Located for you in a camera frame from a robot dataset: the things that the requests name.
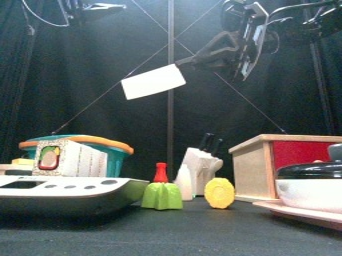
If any white toy cleaver black handle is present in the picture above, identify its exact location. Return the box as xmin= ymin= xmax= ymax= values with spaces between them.
xmin=121 ymin=55 xmax=198 ymax=101

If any black metal stand pole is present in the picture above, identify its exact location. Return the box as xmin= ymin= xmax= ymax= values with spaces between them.
xmin=307 ymin=0 xmax=337 ymax=136

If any white toy knife block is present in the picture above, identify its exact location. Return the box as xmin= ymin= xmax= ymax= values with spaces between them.
xmin=182 ymin=146 xmax=225 ymax=198

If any wooden box red side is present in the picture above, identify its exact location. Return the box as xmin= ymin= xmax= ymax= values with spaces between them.
xmin=228 ymin=133 xmax=342 ymax=203

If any yellow toy corn half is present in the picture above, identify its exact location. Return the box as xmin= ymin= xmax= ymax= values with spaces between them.
xmin=204 ymin=177 xmax=237 ymax=210

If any teal basket orange rim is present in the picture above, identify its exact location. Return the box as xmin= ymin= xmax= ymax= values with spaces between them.
xmin=18 ymin=134 xmax=136 ymax=178

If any white toy saucepan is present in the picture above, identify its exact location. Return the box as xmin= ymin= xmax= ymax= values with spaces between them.
xmin=274 ymin=177 xmax=342 ymax=214

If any white sushi print box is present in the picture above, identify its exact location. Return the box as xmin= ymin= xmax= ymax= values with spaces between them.
xmin=31 ymin=138 xmax=110 ymax=178

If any pink wooden board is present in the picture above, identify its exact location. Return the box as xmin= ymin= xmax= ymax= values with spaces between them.
xmin=253 ymin=199 xmax=342 ymax=232

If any small yellow toy block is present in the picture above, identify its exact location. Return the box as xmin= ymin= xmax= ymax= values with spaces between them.
xmin=11 ymin=157 xmax=37 ymax=167

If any cream flat toy piece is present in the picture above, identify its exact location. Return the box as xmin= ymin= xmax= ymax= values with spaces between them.
xmin=0 ymin=163 xmax=35 ymax=176

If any white toy kitchen scale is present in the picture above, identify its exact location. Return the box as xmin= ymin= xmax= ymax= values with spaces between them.
xmin=0 ymin=174 xmax=152 ymax=218

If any white cable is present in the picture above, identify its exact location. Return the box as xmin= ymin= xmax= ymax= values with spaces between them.
xmin=19 ymin=0 xmax=73 ymax=28

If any thin diagonal brace wire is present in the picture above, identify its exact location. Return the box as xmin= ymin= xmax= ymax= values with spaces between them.
xmin=131 ymin=0 xmax=290 ymax=135
xmin=51 ymin=0 xmax=225 ymax=135

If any grey metal frame pole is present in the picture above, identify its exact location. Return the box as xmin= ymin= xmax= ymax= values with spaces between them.
xmin=166 ymin=0 xmax=177 ymax=183

